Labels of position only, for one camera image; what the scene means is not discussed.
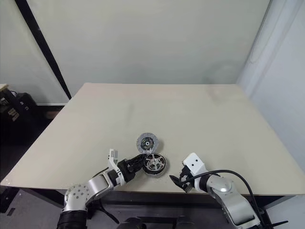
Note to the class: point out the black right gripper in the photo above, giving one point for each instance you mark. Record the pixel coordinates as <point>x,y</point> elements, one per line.
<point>187,177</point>

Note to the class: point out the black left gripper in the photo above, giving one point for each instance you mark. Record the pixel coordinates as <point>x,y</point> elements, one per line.
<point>125,170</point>

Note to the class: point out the spoked black silver rotor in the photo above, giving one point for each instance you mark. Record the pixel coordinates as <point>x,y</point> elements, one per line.
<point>155,164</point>

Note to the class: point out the grey round housing lid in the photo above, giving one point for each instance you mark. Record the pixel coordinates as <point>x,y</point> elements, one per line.
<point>147,143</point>

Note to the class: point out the grey round motor housing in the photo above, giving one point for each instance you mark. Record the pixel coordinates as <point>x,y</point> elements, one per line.
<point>157,175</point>

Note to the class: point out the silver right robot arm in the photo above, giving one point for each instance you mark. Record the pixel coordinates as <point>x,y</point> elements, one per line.
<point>228,193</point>

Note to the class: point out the dark rounded shape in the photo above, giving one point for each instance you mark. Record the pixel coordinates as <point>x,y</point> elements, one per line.
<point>133,223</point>

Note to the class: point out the black equipment case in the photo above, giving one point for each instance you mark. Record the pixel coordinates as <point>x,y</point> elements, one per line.
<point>22,112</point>

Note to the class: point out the light wooden side table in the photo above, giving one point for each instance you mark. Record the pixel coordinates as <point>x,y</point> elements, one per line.
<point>3,87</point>

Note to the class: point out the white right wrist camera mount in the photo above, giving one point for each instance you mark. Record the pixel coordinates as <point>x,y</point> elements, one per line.
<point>194,163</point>

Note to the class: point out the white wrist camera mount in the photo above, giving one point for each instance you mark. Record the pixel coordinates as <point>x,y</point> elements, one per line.
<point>112,157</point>
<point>194,163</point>

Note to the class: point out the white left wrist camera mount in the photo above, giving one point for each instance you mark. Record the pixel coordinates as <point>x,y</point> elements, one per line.
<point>112,157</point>

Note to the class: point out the black diagonal wall strip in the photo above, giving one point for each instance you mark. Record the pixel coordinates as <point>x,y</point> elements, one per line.
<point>45,50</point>

